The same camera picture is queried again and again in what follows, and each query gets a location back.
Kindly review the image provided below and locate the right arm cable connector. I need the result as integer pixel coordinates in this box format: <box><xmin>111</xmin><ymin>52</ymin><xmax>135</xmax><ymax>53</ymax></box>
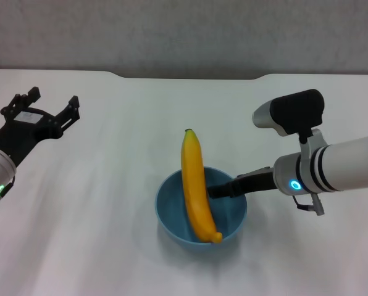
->
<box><xmin>293</xmin><ymin>192</ymin><xmax>326</xmax><ymax>216</ymax></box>

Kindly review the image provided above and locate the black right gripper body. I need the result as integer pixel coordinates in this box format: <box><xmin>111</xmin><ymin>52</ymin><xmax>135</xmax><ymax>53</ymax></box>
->
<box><xmin>236</xmin><ymin>170</ymin><xmax>277</xmax><ymax>197</ymax></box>

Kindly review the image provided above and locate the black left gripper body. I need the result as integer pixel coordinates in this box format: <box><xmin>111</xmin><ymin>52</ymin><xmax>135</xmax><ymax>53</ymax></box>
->
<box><xmin>0</xmin><ymin>105</ymin><xmax>64</xmax><ymax>169</ymax></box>

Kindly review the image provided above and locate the blue bowl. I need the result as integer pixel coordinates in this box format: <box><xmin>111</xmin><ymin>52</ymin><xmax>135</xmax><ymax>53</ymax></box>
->
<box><xmin>154</xmin><ymin>166</ymin><xmax>248</xmax><ymax>252</ymax></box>

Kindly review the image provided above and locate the yellow banana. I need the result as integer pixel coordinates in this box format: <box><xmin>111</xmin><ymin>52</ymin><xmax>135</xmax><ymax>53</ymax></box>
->
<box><xmin>180</xmin><ymin>128</ymin><xmax>224</xmax><ymax>244</ymax></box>

